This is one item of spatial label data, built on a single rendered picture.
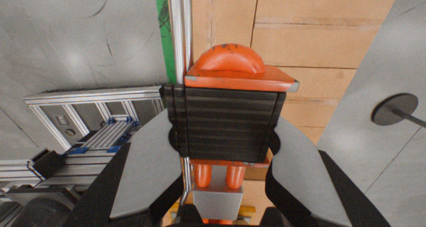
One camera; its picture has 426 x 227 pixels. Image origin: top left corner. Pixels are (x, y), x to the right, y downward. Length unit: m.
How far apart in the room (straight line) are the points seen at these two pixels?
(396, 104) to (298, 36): 1.68
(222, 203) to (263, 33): 0.73
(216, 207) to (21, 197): 0.84
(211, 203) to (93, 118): 1.67
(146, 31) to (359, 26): 1.38
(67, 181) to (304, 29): 1.27
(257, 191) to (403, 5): 1.77
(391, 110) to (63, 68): 3.36
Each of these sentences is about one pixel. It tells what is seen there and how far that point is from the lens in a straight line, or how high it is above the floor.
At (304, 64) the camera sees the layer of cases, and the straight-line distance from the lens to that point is 0.92.
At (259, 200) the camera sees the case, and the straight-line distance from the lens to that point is 0.54.
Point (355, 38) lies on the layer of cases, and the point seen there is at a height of 0.54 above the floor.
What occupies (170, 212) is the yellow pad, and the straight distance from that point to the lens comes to 0.59.
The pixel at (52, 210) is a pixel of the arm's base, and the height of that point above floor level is 1.06.
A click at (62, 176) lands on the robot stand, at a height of 0.95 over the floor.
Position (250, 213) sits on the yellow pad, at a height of 1.09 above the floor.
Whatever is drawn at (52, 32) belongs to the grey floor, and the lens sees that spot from 1.91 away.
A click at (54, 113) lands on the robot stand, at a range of 2.04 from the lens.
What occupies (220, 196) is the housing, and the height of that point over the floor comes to 1.22.
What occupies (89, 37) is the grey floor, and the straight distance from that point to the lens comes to 1.71.
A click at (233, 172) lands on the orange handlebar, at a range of 0.17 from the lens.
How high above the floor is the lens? 1.31
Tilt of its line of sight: 60 degrees down
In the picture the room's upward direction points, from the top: 178 degrees counter-clockwise
